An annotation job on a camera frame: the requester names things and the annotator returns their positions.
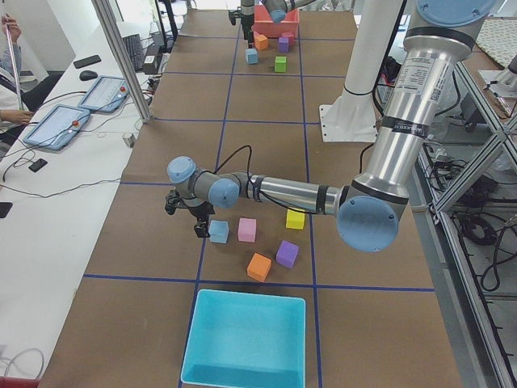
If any pink plastic tray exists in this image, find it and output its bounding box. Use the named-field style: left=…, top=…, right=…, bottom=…
left=253, top=5, right=300, bottom=38

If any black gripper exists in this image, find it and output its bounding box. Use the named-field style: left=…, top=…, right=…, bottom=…
left=240, top=3, right=254, bottom=44
left=189, top=201, right=214, bottom=237

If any upper teach pendant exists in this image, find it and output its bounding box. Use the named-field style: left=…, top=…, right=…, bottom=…
left=78, top=76, right=129, bottom=113

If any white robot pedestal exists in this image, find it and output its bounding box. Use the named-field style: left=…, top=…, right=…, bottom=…
left=319, top=1, right=406, bottom=142

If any crimson block beside orange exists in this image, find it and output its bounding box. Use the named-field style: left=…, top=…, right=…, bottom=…
left=281, top=32, right=296, bottom=45

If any yellow block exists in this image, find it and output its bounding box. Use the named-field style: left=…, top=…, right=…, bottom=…
left=285, top=209, right=305, bottom=230

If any black keyboard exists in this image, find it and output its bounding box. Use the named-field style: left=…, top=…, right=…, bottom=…
left=122, top=34, right=145, bottom=72

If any black computer mouse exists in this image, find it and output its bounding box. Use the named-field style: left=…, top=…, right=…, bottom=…
left=79, top=70, right=99, bottom=82

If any orange block left side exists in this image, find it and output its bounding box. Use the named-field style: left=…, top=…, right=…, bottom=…
left=246, top=253, right=271, bottom=282

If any pink block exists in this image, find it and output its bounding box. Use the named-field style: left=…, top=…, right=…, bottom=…
left=237, top=217, right=257, bottom=243

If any aluminium frame post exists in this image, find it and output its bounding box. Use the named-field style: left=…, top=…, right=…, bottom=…
left=91, top=0, right=151, bottom=124

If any teach pendant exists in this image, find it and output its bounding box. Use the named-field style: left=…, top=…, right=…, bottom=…
left=78, top=76, right=129, bottom=113
left=23, top=104, right=90, bottom=151

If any green block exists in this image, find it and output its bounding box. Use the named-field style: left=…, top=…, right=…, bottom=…
left=274, top=56, right=288, bottom=73

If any orange block right side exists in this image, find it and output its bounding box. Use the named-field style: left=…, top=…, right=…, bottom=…
left=254, top=34, right=269, bottom=51

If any light blue block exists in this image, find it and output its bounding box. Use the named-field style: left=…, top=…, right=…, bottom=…
left=208, top=220, right=229, bottom=244
left=245, top=48, right=259, bottom=65

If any black smartphone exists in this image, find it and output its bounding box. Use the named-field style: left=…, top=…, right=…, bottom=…
left=73, top=55, right=102, bottom=69

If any lower teach pendant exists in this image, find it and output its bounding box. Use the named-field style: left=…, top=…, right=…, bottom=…
left=23, top=104, right=90, bottom=151

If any person at desk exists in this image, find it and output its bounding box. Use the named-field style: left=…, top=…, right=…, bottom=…
left=1, top=14, right=34, bottom=134

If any blue plastic tray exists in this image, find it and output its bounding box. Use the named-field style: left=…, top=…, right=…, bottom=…
left=180, top=289, right=306, bottom=387

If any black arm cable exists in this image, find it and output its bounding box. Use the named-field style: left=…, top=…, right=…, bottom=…
left=213, top=145, right=316, bottom=215

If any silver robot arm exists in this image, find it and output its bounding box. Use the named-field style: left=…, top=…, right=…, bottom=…
left=165, top=1, right=493, bottom=252
left=233, top=1, right=311, bottom=44

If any purple block left side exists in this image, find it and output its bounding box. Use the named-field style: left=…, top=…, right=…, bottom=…
left=275, top=240, right=299, bottom=268

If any purple block right side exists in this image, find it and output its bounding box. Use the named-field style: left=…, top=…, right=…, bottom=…
left=278, top=36, right=290, bottom=53

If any purple block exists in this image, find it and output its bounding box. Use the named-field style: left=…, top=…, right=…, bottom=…
left=275, top=240, right=299, bottom=268
left=278, top=36, right=290, bottom=53

